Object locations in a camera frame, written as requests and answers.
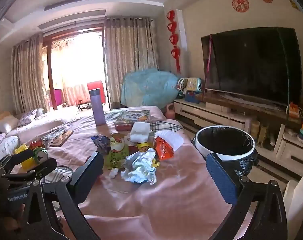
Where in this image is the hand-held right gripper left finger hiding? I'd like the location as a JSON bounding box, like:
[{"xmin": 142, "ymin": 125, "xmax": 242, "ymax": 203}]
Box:
[{"xmin": 24, "ymin": 151, "xmax": 104, "ymax": 240}]

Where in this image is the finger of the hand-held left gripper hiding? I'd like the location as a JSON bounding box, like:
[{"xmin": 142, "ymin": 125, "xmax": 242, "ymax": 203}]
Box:
[
  {"xmin": 1, "ymin": 149, "xmax": 34, "ymax": 167},
  {"xmin": 15, "ymin": 157, "xmax": 57, "ymax": 180}
]

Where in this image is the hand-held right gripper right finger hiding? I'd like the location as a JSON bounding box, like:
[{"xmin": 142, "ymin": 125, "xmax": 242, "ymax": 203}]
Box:
[{"xmin": 206, "ymin": 152, "xmax": 288, "ymax": 240}]

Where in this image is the blue foil wrapper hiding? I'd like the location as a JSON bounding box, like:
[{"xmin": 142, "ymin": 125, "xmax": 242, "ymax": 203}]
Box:
[{"xmin": 91, "ymin": 135, "xmax": 111, "ymax": 154}]

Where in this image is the green snack bag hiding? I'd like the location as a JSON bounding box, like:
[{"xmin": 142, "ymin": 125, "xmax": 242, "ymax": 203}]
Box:
[{"xmin": 103, "ymin": 134, "xmax": 130, "ymax": 170}]

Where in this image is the white bin with black liner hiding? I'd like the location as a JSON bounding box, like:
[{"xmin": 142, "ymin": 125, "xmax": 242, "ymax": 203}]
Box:
[{"xmin": 191, "ymin": 126, "xmax": 259, "ymax": 178}]

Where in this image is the yellow wrapper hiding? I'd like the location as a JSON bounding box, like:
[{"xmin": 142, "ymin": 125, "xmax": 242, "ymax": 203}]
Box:
[{"xmin": 134, "ymin": 142, "xmax": 155, "ymax": 153}]

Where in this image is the white tissue block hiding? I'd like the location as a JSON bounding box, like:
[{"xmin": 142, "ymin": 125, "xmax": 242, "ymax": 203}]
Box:
[{"xmin": 130, "ymin": 122, "xmax": 151, "ymax": 143}]

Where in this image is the white pleated paper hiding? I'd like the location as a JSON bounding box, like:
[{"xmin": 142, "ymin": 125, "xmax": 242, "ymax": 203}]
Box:
[{"xmin": 155, "ymin": 129, "xmax": 184, "ymax": 152}]

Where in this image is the orange snack bag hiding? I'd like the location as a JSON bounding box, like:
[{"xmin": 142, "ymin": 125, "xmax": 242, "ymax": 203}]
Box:
[{"xmin": 154, "ymin": 135, "xmax": 175, "ymax": 161}]

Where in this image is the yellow block toy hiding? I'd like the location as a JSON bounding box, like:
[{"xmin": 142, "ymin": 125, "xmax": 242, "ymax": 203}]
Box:
[{"xmin": 14, "ymin": 145, "xmax": 37, "ymax": 168}]

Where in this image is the plaid cloth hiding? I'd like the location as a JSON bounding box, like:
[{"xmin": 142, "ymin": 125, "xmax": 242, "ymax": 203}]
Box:
[{"xmin": 41, "ymin": 165, "xmax": 74, "ymax": 183}]

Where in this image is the wooden board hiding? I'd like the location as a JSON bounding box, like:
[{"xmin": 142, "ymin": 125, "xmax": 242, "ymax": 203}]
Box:
[{"xmin": 48, "ymin": 130, "xmax": 74, "ymax": 147}]

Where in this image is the white pillow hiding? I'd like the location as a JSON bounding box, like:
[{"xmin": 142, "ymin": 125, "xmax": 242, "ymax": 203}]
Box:
[{"xmin": 0, "ymin": 115, "xmax": 19, "ymax": 133}]

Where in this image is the pink covered sofa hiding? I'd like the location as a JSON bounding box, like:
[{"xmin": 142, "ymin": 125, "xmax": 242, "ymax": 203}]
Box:
[{"xmin": 0, "ymin": 105, "xmax": 82, "ymax": 160}]

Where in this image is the checked pillow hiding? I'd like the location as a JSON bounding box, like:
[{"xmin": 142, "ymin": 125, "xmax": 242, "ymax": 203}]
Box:
[{"xmin": 19, "ymin": 108, "xmax": 44, "ymax": 127}]

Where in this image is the purple thermos bottle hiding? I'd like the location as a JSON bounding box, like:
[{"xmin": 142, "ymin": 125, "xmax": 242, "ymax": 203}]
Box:
[{"xmin": 89, "ymin": 88, "xmax": 107, "ymax": 126}]

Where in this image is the white television cabinet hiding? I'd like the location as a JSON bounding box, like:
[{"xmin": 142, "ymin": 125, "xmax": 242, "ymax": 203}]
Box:
[{"xmin": 173, "ymin": 92, "xmax": 303, "ymax": 180}]

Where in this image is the colourful picture book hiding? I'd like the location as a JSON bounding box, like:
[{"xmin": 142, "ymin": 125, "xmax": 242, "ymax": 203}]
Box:
[{"xmin": 114, "ymin": 109, "xmax": 151, "ymax": 128}]

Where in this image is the magenta chair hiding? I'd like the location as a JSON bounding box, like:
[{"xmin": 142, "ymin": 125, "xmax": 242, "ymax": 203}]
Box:
[{"xmin": 53, "ymin": 89, "xmax": 64, "ymax": 105}]

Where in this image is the pink tablecloth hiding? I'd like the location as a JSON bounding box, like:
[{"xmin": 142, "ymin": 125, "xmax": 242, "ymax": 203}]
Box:
[{"xmin": 9, "ymin": 106, "xmax": 244, "ymax": 240}]

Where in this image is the white panel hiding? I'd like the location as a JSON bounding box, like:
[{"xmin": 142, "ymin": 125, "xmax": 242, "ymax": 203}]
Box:
[{"xmin": 283, "ymin": 165, "xmax": 303, "ymax": 230}]

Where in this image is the red chair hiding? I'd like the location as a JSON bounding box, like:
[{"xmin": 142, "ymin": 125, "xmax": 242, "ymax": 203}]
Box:
[{"xmin": 87, "ymin": 80, "xmax": 106, "ymax": 104}]

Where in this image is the beige patterned curtain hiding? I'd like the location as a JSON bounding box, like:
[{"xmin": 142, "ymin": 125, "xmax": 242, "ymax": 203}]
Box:
[
  {"xmin": 104, "ymin": 16, "xmax": 159, "ymax": 105},
  {"xmin": 11, "ymin": 34, "xmax": 50, "ymax": 114}
]

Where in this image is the colourful plastic toy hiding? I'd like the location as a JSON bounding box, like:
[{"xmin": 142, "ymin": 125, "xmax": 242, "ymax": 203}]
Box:
[{"xmin": 184, "ymin": 77, "xmax": 205, "ymax": 104}]

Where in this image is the light blue cover cloth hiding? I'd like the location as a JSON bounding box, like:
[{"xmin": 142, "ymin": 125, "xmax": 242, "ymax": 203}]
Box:
[{"xmin": 121, "ymin": 68, "xmax": 184, "ymax": 108}]

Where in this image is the orange toy box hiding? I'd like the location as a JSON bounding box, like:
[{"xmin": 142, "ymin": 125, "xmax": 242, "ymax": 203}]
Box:
[{"xmin": 288, "ymin": 102, "xmax": 300, "ymax": 119}]

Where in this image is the black television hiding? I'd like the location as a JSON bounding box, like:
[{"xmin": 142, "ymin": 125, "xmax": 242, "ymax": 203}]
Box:
[{"xmin": 201, "ymin": 27, "xmax": 302, "ymax": 110}]

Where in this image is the pink stick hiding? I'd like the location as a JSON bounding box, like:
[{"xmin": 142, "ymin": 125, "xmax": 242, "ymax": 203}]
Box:
[{"xmin": 205, "ymin": 34, "xmax": 214, "ymax": 80}]

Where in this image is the red hanging decoration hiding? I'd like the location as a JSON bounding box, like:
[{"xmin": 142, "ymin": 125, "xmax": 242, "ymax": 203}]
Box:
[{"xmin": 166, "ymin": 10, "xmax": 181, "ymax": 74}]

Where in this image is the brown door frame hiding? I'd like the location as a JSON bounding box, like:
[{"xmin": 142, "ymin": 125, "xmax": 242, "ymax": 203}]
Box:
[{"xmin": 43, "ymin": 27, "xmax": 107, "ymax": 111}]

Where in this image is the white wire basket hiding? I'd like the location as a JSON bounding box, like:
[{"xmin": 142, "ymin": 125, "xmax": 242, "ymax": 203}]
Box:
[{"xmin": 177, "ymin": 77, "xmax": 188, "ymax": 92}]

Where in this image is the red round wall decal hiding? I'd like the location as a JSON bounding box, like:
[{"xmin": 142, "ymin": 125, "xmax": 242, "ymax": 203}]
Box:
[{"xmin": 232, "ymin": 0, "xmax": 249, "ymax": 12}]

